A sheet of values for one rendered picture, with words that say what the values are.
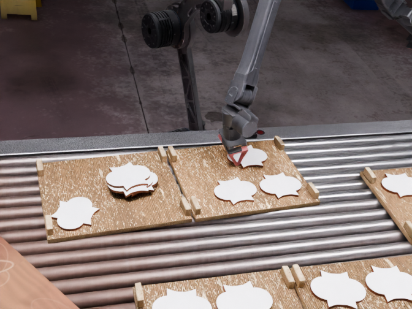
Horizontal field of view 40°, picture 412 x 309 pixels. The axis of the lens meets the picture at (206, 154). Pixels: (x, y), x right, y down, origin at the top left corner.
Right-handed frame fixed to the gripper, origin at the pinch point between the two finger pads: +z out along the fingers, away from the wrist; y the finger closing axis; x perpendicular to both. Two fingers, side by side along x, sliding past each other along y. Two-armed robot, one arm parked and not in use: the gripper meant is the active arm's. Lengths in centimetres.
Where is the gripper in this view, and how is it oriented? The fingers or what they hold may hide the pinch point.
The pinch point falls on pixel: (233, 157)
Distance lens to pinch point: 191.6
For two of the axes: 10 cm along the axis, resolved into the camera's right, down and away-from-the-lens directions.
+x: 9.5, -2.5, 1.8
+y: 3.0, 5.9, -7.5
